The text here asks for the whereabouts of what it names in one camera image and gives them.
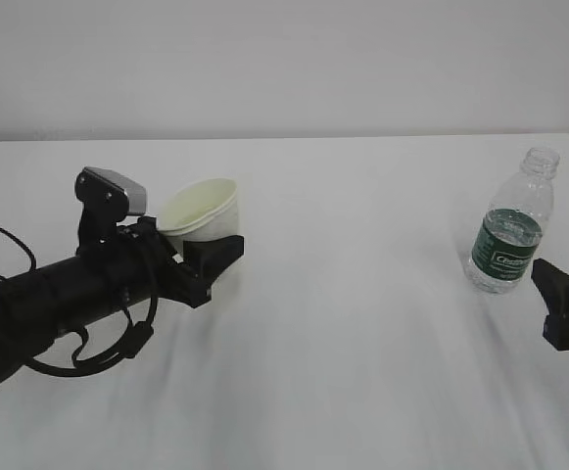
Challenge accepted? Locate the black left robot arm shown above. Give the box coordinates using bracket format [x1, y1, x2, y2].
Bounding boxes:
[0, 216, 245, 383]

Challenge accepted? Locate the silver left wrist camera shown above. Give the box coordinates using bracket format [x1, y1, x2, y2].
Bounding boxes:
[74, 166, 147, 254]

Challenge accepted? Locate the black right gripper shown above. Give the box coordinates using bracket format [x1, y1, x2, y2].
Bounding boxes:
[531, 258, 569, 352]

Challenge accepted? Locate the white paper cup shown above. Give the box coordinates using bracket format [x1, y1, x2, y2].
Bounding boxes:
[157, 178, 239, 242]

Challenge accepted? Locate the clear green-label water bottle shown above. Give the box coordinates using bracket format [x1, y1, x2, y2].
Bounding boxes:
[466, 147, 560, 294]

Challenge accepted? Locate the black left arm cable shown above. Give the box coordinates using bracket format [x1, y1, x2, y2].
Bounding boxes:
[0, 223, 161, 378]

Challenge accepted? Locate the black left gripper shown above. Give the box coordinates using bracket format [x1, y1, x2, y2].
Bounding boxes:
[116, 215, 244, 308]

